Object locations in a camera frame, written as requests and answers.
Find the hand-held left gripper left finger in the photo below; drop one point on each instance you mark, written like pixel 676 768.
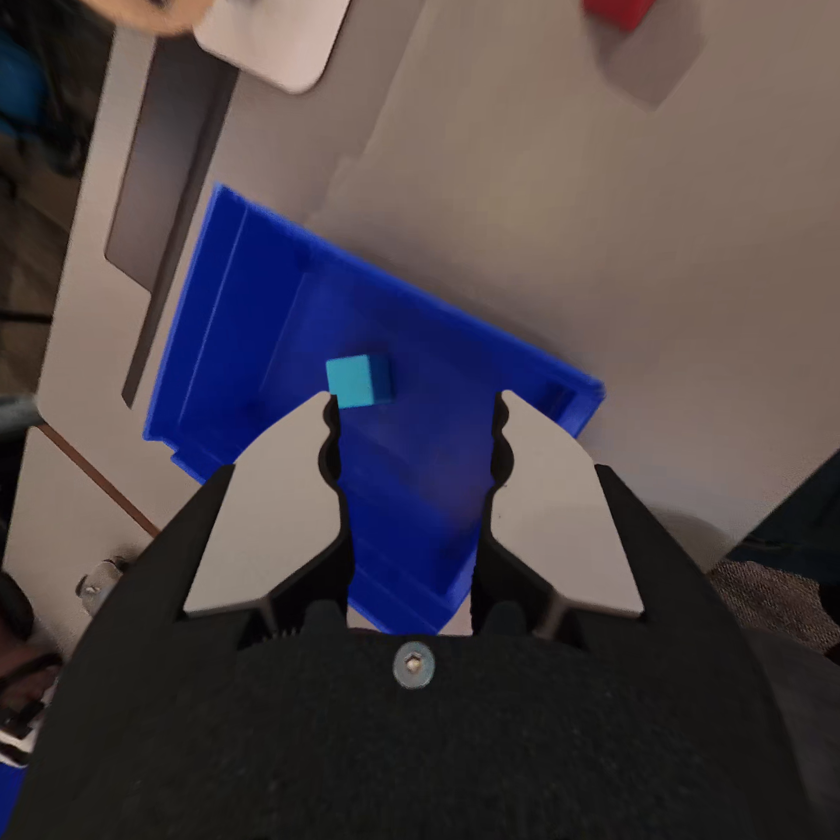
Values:
pixel 269 525

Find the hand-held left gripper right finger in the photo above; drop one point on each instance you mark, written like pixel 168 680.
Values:
pixel 564 525

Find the cyan cube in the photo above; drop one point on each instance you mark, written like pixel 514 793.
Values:
pixel 354 380

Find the blue plastic bin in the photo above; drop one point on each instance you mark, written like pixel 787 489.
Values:
pixel 10 800
pixel 262 328

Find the red cube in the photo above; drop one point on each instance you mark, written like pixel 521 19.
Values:
pixel 620 12

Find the grey desk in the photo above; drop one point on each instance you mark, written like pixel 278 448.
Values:
pixel 558 229

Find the grey table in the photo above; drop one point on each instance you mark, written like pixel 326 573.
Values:
pixel 59 525

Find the person's blue jeans leg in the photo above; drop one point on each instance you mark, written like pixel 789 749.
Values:
pixel 800 518

